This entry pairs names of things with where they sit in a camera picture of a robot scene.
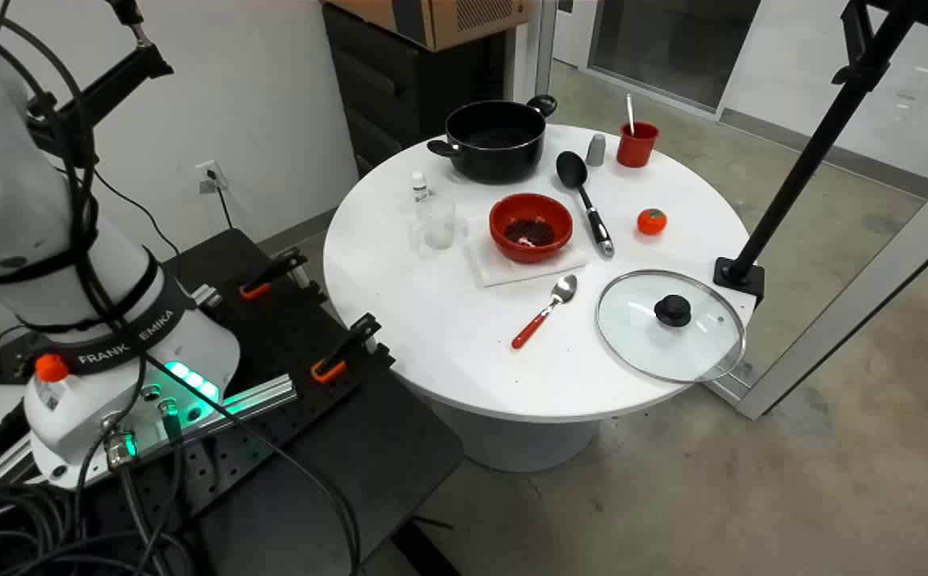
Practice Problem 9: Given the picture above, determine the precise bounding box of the black floor cable bundle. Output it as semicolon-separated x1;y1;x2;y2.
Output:
0;484;203;576

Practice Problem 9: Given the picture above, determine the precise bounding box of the small red-handled metal spoon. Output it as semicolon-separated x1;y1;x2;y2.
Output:
509;273;584;353

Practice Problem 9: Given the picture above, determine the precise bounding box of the white table pedestal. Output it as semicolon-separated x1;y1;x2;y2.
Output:
430;398;603;477

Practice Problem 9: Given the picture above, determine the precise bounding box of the white cutting board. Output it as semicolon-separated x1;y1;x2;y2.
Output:
463;228;592;291

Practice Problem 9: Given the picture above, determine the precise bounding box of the clear glass measuring cup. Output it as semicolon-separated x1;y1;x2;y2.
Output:
410;192;472;260

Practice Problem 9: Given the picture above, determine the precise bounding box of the white wall outlet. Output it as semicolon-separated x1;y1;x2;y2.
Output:
192;156;231;200

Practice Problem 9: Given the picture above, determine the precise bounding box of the red bowl with beans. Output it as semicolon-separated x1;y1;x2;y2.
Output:
488;190;577;267

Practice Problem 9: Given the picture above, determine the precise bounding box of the black camera tripod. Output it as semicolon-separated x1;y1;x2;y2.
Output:
710;0;928;305

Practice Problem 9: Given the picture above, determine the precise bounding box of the aluminium rail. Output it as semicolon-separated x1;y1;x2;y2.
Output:
0;371;300;491

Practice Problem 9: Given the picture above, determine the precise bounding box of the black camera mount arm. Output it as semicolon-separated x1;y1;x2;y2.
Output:
25;0;175;171

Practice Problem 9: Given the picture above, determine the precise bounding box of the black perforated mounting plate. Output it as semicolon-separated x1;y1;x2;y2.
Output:
0;228;468;576

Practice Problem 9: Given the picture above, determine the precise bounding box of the black orange-tipped clamp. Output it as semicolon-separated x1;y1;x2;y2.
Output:
233;245;310;305
307;312;384;388

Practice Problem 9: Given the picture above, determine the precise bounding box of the orange robot base button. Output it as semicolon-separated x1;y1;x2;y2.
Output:
33;353;74;388

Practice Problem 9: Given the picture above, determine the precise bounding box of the black serving ladle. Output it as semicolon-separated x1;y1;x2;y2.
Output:
553;146;619;261

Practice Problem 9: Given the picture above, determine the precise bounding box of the orange toy tomato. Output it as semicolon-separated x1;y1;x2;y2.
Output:
634;205;670;240

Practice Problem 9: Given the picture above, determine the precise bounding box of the red cup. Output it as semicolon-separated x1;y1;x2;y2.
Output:
615;119;663;171

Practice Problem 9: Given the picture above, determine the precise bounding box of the black cooking pot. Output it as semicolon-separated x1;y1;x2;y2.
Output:
426;93;560;186

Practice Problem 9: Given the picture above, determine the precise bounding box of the cardboard box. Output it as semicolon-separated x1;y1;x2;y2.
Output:
323;0;541;56

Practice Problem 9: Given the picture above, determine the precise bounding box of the glass pot lid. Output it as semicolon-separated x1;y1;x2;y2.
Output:
592;267;750;388

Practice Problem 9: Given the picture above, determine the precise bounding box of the grey metal door frame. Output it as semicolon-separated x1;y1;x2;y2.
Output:
703;146;928;423

